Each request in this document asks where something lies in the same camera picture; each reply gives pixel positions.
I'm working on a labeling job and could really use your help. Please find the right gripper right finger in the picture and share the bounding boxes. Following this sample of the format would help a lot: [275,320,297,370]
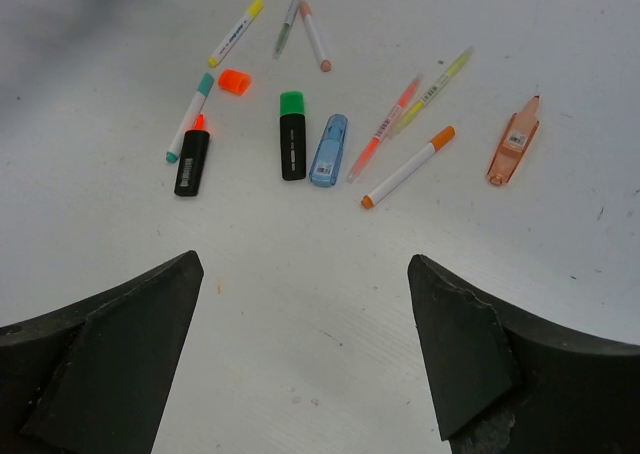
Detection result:
[407,255,639,453]

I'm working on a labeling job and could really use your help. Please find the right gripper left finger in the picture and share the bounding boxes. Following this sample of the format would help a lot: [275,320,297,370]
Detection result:
[1,251,204,453]

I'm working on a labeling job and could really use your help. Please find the teal capped white marker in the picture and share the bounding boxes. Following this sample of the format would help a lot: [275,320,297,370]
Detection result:
[165,73,214,164]

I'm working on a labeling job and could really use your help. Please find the pink capped white marker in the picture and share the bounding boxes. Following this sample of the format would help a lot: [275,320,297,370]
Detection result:
[299,0,332,72]

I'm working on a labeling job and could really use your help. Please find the black highlighter orange tip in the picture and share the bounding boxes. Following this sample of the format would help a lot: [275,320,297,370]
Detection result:
[174,114,211,197]

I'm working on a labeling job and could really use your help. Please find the orange capped white marker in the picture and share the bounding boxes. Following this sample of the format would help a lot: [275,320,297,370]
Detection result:
[361,126,456,210]

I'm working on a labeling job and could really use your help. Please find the orange clear highlighter pen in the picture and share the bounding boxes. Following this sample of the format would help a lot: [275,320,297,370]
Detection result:
[347,74,422,183]

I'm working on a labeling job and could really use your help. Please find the blue correction tape dispenser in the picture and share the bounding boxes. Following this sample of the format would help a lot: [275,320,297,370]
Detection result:
[309,114,348,187]

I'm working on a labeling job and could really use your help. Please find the yellow clear highlighter pen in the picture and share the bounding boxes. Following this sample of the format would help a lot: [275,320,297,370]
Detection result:
[391,46,475,137]

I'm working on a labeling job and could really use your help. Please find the orange highlighter cap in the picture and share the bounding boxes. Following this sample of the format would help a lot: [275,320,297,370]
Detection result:
[218,69,252,96]

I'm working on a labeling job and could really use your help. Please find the black highlighter green cap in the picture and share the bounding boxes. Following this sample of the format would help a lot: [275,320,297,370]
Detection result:
[279,91,307,181]

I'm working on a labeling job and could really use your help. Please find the yellow capped white marker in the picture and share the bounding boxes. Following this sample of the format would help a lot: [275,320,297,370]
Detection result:
[208,0,264,68]

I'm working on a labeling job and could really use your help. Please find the green clear pen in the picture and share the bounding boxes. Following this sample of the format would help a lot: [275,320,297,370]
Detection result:
[273,0,301,59]

